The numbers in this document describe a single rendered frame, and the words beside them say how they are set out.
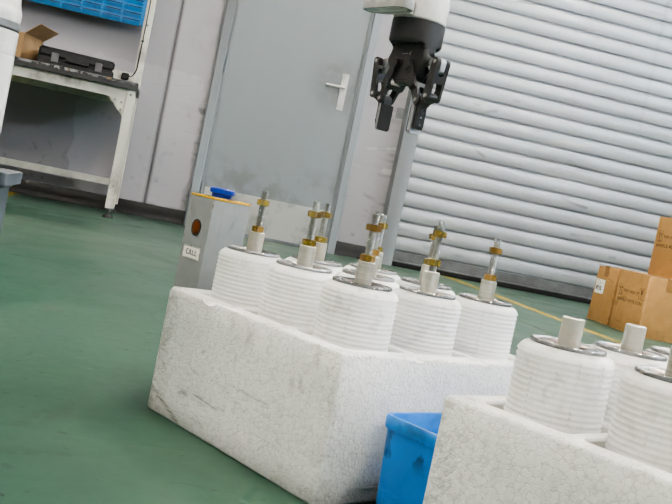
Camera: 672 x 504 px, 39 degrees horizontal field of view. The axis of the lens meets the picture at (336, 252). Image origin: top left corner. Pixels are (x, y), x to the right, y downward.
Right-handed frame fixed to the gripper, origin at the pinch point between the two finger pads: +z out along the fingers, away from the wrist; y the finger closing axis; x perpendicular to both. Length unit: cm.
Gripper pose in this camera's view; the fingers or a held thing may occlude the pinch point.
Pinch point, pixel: (398, 122)
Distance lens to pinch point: 135.6
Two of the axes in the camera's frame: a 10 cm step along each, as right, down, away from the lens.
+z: -2.0, 9.8, 0.5
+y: -5.9, -1.6, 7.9
